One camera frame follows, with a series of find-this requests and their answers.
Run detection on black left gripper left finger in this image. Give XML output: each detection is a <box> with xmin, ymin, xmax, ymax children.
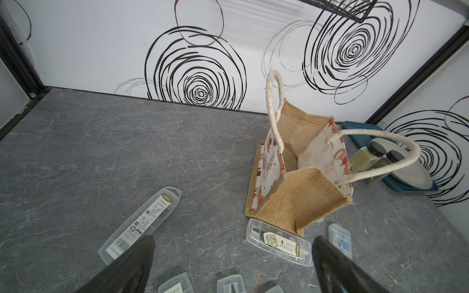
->
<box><xmin>77</xmin><ymin>235</ymin><xmax>155</xmax><ymax>293</ymax></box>

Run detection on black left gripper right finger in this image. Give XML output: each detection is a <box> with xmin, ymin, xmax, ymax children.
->
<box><xmin>311</xmin><ymin>236</ymin><xmax>388</xmax><ymax>293</ymax></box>

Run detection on clear compass case blue compass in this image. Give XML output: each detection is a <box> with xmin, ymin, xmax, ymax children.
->
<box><xmin>328</xmin><ymin>223</ymin><xmax>353</xmax><ymax>260</ymax></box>

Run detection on clear compass case by bag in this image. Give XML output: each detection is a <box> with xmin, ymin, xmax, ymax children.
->
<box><xmin>246</xmin><ymin>219</ymin><xmax>313</xmax><ymax>267</ymax></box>

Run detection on clear long compass case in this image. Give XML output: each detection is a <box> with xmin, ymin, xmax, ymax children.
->
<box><xmin>158</xmin><ymin>272</ymin><xmax>195</xmax><ymax>293</ymax></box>

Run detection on burlap canvas cat bag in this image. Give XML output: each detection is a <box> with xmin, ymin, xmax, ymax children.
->
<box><xmin>244</xmin><ymin>70</ymin><xmax>421</xmax><ymax>236</ymax></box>

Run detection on spice jar pale contents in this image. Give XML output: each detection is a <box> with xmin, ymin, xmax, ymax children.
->
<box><xmin>349</xmin><ymin>141</ymin><xmax>386</xmax><ymax>174</ymax></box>

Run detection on grey round plate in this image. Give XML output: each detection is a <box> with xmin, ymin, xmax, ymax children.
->
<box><xmin>373</xmin><ymin>138</ymin><xmax>433</xmax><ymax>190</ymax></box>

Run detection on spice jar green herbs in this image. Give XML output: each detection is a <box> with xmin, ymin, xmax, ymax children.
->
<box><xmin>363</xmin><ymin>150</ymin><xmax>405</xmax><ymax>186</ymax></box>

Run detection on teal rectangular tray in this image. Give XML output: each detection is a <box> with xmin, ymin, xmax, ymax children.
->
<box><xmin>342</xmin><ymin>120</ymin><xmax>439</xmax><ymax>193</ymax></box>

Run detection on black corner frame post right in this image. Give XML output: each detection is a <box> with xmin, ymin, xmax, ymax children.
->
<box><xmin>365</xmin><ymin>22</ymin><xmax>469</xmax><ymax>125</ymax></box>

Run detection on black corner frame post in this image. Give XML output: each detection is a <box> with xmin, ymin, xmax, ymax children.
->
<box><xmin>365</xmin><ymin>22</ymin><xmax>469</xmax><ymax>125</ymax></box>
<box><xmin>1</xmin><ymin>16</ymin><xmax>46</xmax><ymax>100</ymax></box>

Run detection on black corner frame post left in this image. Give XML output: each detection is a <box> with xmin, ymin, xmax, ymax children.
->
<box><xmin>1</xmin><ymin>16</ymin><xmax>46</xmax><ymax>100</ymax></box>

